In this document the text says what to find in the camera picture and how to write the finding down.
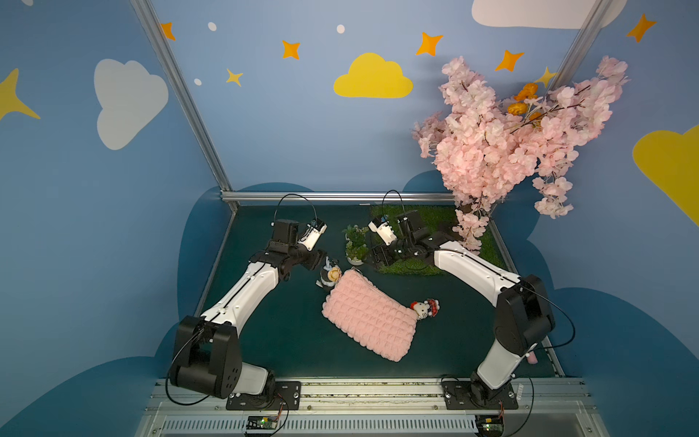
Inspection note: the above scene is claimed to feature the white cat plush keychain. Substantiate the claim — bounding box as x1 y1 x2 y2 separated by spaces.
410 299 440 320

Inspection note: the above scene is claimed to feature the pink knitted bag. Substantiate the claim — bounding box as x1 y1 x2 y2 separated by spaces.
322 269 418 362

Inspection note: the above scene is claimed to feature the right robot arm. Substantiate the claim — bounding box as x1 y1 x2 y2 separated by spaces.
369 210 555 403

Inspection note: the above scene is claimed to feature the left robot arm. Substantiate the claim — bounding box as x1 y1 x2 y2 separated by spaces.
165 218 327 405

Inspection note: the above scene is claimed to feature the green artificial grass mat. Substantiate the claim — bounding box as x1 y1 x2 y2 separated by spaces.
369 205 507 276

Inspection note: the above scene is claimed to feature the small potted succulent plant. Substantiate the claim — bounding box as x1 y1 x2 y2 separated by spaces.
343 225 370 267

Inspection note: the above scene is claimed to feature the pink cherry blossom tree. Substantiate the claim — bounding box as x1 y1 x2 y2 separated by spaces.
413 56 629 254

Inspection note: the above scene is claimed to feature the purple pink toy rake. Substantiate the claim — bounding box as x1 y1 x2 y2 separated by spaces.
526 351 538 364

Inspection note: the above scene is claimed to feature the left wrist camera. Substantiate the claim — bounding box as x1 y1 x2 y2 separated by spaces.
299 218 327 251

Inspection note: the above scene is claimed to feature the aluminium back frame bar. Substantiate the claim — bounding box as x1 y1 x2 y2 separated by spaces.
220 190 454 203

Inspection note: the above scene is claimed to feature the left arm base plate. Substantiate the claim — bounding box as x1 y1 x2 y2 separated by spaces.
226 381 302 412

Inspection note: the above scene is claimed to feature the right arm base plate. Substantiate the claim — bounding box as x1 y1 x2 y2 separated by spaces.
440 379 519 411

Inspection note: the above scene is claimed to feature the aluminium front rail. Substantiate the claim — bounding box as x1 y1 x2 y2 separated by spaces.
136 377 608 436

